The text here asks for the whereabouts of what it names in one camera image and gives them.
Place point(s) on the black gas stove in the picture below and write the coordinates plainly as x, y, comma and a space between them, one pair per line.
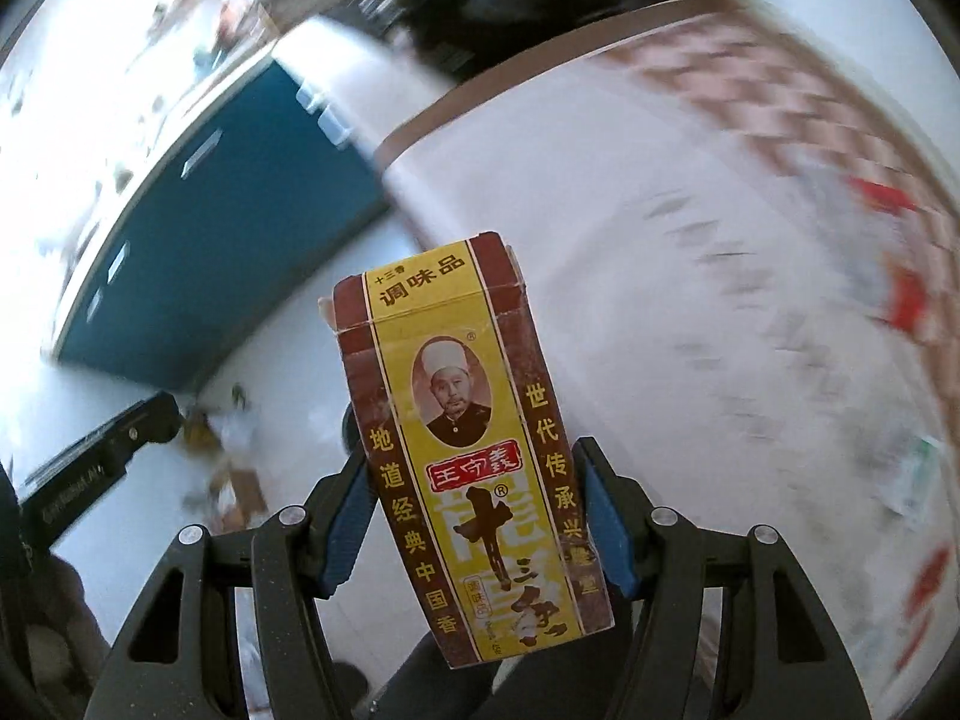
450, 15

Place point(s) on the clear bag with green pepper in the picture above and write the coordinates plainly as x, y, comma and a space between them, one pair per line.
236, 427

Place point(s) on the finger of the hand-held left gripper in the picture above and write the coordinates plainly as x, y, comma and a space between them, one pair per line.
146, 427

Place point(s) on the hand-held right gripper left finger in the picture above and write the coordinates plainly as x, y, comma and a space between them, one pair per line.
349, 525

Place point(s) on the red wrapper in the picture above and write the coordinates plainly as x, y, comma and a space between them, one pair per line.
885, 195
928, 577
906, 300

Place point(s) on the cardboard box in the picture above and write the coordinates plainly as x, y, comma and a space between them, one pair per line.
241, 495

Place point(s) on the yellow brown spice box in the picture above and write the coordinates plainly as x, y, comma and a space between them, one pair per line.
465, 465

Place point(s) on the white green packet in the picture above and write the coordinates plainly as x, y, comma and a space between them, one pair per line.
921, 476

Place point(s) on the blue kitchen cabinet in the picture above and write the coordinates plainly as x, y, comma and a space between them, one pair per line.
240, 240

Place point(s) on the checkered cover cloth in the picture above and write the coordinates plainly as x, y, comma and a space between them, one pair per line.
675, 315

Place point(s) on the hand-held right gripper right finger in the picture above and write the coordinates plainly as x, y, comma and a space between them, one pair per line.
611, 525

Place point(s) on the person's dark pants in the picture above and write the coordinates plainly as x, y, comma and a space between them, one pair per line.
525, 690

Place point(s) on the yellow oil bottle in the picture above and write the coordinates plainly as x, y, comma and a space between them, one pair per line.
197, 429

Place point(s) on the person's left forearm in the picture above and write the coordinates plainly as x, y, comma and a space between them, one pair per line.
64, 630

